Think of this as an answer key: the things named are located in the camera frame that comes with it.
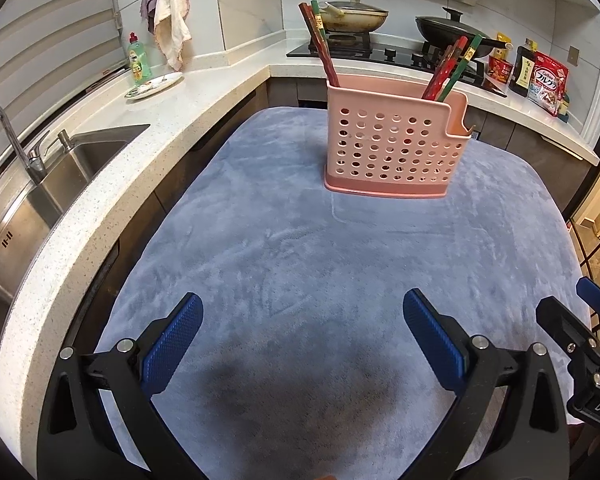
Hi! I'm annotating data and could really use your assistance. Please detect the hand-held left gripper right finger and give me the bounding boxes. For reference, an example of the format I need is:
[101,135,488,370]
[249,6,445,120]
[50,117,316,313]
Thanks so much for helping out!
[402,289,572,480]

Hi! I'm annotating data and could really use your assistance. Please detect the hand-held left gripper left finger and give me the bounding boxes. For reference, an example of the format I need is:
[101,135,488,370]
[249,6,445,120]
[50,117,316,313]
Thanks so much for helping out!
[36,291,205,480]

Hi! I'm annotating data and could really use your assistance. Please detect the pink perforated utensil holder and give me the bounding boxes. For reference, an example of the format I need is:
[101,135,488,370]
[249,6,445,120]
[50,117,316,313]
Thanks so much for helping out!
[324,74,473,201]

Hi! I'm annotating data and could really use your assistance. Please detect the blue plush mat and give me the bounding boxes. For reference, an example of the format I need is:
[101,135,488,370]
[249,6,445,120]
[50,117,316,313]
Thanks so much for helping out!
[95,107,596,480]

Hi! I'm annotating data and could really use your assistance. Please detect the steel kitchen sink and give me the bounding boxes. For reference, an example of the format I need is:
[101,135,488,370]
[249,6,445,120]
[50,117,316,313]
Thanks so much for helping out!
[0,125,151,378]

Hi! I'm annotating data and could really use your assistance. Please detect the red cereal bag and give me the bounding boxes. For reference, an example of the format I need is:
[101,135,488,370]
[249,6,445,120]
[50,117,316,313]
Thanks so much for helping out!
[527,51,571,113]

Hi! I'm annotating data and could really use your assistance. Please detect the steel faucet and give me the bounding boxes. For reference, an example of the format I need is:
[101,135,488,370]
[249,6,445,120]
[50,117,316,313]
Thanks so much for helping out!
[0,100,49,184]

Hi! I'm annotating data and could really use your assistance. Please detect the dark sauce bottle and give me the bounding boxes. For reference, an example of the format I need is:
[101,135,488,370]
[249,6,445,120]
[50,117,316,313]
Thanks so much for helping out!
[511,46,537,97]

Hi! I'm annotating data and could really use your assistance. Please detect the white plate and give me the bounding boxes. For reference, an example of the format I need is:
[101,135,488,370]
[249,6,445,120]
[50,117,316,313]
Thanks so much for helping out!
[124,72,183,101]

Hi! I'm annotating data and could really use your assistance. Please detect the green dish soap bottle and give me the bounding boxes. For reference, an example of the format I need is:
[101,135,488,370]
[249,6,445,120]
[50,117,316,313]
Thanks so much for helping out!
[127,32,152,86]

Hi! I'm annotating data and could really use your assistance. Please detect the black wok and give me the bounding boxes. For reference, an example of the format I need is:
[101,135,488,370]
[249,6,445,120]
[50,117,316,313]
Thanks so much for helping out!
[415,7,513,58]

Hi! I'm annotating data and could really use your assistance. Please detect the white hanging cloth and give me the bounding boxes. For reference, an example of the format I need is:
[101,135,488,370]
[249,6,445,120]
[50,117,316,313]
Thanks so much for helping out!
[154,0,192,72]

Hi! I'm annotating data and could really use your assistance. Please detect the window blind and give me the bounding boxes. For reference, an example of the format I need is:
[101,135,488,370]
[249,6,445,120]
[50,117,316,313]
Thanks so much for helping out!
[0,0,131,128]

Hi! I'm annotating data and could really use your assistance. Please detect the beige lidded frying pan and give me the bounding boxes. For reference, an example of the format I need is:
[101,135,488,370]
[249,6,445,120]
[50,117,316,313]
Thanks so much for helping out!
[320,0,389,34]

